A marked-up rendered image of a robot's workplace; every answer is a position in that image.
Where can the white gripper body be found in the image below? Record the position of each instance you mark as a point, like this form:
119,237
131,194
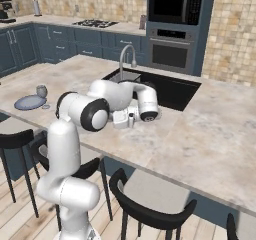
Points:
120,120

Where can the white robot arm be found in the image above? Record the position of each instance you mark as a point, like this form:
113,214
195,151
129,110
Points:
63,144

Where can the clear wine glass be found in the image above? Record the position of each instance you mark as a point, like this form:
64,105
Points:
41,91

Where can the blue-grey round plate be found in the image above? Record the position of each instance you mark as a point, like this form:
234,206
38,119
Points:
29,102

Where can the black sink basin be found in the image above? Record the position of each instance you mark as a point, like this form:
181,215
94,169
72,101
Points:
173,90

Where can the silver curved tap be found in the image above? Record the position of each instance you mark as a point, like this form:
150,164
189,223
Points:
121,59

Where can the steel built-in oven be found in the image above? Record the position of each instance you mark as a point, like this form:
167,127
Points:
171,52

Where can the blue lower cupboard run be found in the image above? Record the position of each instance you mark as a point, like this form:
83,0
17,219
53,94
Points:
60,44

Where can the black gas hob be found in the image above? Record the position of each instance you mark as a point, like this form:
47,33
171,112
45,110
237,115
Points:
95,23

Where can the small grey box grater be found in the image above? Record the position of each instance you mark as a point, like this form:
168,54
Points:
142,22

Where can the blue island base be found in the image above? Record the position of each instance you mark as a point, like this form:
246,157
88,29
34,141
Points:
210,208

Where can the black built-in microwave oven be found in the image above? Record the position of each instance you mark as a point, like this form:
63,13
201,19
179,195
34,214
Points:
175,6

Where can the blue tall oven cabinet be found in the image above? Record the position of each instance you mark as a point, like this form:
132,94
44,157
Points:
207,24

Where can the black coffee machine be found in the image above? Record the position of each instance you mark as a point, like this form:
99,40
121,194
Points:
4,14

